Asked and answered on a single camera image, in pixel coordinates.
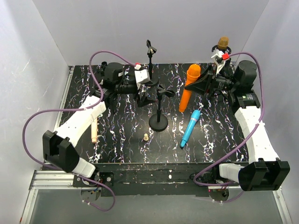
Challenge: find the orange microphone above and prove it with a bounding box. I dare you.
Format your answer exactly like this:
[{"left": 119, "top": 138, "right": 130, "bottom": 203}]
[{"left": 179, "top": 64, "right": 201, "bottom": 112}]

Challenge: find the round-base mic stand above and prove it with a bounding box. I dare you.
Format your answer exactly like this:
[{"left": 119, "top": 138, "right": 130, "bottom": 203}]
[
  {"left": 149, "top": 84, "right": 175, "bottom": 132},
  {"left": 145, "top": 40, "right": 159, "bottom": 87}
]

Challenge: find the blue microphone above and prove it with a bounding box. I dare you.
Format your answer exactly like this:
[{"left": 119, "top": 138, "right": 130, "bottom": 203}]
[{"left": 180, "top": 110, "right": 201, "bottom": 148}]

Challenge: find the tripod shock-mount mic stand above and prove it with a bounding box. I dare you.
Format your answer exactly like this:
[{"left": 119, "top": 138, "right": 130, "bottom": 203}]
[{"left": 203, "top": 44, "right": 233, "bottom": 70}]

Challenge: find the gold microphone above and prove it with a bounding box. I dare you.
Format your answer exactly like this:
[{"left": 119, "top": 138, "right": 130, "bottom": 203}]
[{"left": 217, "top": 36, "right": 229, "bottom": 50}]

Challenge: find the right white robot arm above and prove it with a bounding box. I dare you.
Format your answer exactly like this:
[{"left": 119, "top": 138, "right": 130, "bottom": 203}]
[{"left": 185, "top": 60, "right": 290, "bottom": 191}]

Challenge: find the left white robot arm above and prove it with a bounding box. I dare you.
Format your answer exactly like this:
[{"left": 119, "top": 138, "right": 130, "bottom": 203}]
[{"left": 43, "top": 62, "right": 154, "bottom": 178}]

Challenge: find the left tripod clip stand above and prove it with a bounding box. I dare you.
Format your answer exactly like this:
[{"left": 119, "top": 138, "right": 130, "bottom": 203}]
[{"left": 97, "top": 61, "right": 110, "bottom": 77}]

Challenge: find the small beige adapter piece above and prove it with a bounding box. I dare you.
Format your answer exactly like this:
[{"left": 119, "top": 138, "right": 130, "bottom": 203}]
[{"left": 143, "top": 133, "right": 149, "bottom": 141}]

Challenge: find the black marbled table mat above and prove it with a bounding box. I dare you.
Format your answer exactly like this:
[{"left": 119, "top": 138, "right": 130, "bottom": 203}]
[{"left": 76, "top": 63, "right": 244, "bottom": 163}]

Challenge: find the pink microphone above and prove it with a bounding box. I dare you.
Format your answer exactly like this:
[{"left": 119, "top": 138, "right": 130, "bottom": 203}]
[{"left": 91, "top": 118, "right": 98, "bottom": 144}]

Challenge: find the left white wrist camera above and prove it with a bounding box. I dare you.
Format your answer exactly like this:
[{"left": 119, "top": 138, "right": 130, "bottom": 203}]
[{"left": 134, "top": 63, "right": 150, "bottom": 84}]

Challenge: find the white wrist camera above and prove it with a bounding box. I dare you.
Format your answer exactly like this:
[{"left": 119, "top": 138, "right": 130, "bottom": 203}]
[
  {"left": 211, "top": 49, "right": 229, "bottom": 75},
  {"left": 134, "top": 63, "right": 150, "bottom": 84}
]

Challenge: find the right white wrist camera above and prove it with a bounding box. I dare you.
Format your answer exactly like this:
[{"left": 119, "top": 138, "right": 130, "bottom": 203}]
[{"left": 211, "top": 49, "right": 229, "bottom": 75}]

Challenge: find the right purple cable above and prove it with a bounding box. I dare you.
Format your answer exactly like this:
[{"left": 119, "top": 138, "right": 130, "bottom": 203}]
[{"left": 193, "top": 51, "right": 266, "bottom": 203}]

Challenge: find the purple cable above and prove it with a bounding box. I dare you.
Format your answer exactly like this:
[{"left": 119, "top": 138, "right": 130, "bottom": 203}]
[
  {"left": 22, "top": 50, "right": 141, "bottom": 212},
  {"left": 193, "top": 51, "right": 266, "bottom": 203}
]

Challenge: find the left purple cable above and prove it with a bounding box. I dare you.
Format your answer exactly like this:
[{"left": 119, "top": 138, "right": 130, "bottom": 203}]
[{"left": 22, "top": 50, "right": 141, "bottom": 212}]

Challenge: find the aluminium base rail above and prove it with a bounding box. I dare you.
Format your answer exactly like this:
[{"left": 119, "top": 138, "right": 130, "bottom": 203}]
[{"left": 29, "top": 66, "right": 292, "bottom": 224}]

